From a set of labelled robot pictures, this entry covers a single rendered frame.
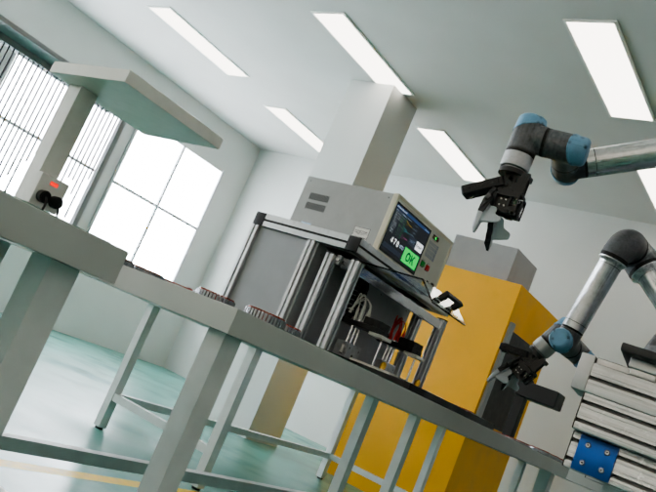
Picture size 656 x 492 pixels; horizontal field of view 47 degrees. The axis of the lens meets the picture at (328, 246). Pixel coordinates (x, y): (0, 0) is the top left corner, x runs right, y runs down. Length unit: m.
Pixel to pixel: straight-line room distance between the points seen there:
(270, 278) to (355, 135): 4.48
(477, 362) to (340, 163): 2.11
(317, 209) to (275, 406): 4.11
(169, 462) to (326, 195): 1.34
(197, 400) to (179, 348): 9.03
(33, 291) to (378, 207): 1.55
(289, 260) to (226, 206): 8.22
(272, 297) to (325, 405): 6.50
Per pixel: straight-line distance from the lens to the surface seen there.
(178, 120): 2.10
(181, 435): 1.47
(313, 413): 8.92
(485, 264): 6.58
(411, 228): 2.53
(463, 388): 6.07
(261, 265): 2.47
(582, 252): 8.13
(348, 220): 2.49
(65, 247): 1.05
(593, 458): 1.96
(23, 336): 1.10
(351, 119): 6.92
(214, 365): 1.46
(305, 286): 2.35
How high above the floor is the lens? 0.69
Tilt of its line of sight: 9 degrees up
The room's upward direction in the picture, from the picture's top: 23 degrees clockwise
